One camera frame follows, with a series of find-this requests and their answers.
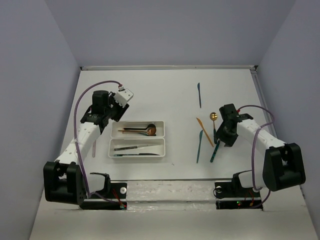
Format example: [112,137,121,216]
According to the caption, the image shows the gold spoon blue handle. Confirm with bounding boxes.
[209,112,218,144]

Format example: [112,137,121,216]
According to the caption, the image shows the teal plastic spoon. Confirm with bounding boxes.
[122,131,157,137]

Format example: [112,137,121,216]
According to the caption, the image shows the black plastic spoon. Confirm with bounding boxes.
[123,123,156,131]

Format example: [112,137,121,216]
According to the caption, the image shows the copper metal spoon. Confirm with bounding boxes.
[118,128,157,135]

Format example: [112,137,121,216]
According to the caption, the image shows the dark handled steel knife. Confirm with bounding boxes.
[113,144,157,151]

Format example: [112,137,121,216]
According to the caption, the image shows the blue plastic knife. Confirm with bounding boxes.
[197,82,202,109]

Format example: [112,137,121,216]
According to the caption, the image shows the teal handled steel knife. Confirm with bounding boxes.
[113,152,160,157]

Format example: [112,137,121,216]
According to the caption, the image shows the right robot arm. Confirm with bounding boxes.
[214,103,306,196]

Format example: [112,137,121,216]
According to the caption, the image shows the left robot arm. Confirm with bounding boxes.
[43,87,134,206]

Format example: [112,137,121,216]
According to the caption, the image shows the upper white tray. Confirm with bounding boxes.
[110,121,165,139]

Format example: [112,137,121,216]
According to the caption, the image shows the white tray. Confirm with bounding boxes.
[108,138,166,159]
[110,121,165,139]

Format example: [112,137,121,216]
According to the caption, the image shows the teal plastic knife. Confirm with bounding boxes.
[196,130,204,164]

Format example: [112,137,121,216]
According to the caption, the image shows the orange plastic knife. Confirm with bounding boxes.
[196,117,214,147]

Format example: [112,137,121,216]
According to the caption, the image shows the lower white tray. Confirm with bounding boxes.
[108,138,166,159]

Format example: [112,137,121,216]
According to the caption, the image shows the pink plastic knife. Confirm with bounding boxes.
[91,140,97,158]

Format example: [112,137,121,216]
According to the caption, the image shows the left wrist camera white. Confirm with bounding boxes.
[114,87,134,108]

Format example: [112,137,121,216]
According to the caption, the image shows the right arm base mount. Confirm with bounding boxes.
[212,171,263,210]

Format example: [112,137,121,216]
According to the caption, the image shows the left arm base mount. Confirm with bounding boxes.
[79,172,128,211]

